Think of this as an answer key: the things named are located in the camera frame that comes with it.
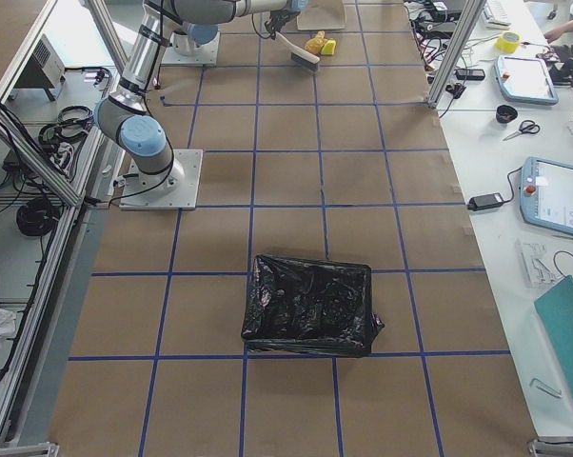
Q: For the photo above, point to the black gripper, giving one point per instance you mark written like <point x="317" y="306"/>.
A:
<point x="276" y="19"/>

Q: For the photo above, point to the beige hand brush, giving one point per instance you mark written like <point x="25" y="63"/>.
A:
<point x="298" y="55"/>

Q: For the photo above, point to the beige plastic dustpan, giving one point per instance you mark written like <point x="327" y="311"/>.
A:
<point x="322" y="15"/>

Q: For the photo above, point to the yellow green sponge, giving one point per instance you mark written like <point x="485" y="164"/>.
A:
<point x="329" y="47"/>

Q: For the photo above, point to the yellow tape roll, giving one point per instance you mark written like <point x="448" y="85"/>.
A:
<point x="508" y="42"/>

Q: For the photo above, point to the small black bowl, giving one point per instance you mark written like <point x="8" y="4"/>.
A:
<point x="505" y="114"/>

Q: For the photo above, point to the blue teach pendant far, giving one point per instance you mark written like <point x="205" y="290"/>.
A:
<point x="525" y="80"/>

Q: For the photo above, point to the blue teach pendant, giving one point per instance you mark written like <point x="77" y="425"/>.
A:
<point x="546" y="194"/>
<point x="525" y="80"/>

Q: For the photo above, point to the black scissors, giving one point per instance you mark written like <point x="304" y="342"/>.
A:
<point x="526" y="127"/>

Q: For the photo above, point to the black power adapter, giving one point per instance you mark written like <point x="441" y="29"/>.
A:
<point x="485" y="201"/>

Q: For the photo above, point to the blue teach pendant near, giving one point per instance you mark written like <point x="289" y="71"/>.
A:
<point x="546" y="194"/>

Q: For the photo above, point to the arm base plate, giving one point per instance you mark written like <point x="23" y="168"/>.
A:
<point x="205" y="58"/>
<point x="177" y="189"/>

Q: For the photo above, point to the aluminium frame post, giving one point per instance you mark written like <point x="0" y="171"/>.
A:
<point x="469" y="17"/>

